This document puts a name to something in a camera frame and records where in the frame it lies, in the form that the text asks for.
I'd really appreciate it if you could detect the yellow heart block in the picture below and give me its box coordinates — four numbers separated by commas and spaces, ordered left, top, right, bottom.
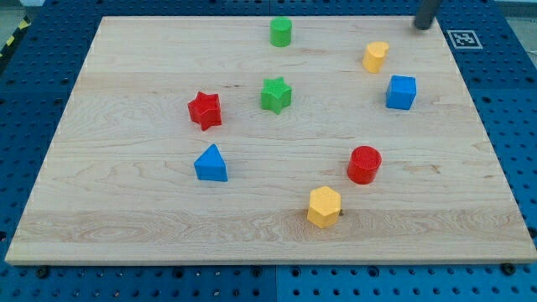
362, 41, 389, 73

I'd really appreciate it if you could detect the blue cube block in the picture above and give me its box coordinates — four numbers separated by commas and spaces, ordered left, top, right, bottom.
385, 75, 417, 111

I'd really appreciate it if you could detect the green star block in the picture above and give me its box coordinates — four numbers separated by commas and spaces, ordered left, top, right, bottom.
261, 77, 292, 115

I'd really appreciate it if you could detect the blue triangle block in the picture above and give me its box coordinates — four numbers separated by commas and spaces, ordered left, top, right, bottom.
194, 144, 227, 182

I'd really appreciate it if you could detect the red star block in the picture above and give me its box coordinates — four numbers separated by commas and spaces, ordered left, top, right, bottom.
187, 91, 222, 131

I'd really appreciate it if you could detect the yellow hexagon block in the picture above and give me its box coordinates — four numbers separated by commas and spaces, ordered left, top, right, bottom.
307, 186, 341, 228

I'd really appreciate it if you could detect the light wooden board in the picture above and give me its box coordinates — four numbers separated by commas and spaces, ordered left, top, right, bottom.
6, 16, 536, 266

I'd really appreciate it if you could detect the red cylinder block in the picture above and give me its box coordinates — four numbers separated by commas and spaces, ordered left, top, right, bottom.
347, 145, 382, 185

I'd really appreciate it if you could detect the green cylinder block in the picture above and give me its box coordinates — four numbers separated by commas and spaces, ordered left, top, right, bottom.
269, 16, 293, 47

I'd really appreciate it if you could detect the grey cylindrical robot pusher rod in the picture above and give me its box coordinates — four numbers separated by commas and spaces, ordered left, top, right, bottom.
414, 0, 443, 30

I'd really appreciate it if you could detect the white fiducial marker tag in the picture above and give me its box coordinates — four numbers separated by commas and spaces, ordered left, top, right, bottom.
447, 29, 482, 49

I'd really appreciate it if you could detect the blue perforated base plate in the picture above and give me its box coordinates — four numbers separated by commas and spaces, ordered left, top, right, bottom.
1, 1, 536, 301

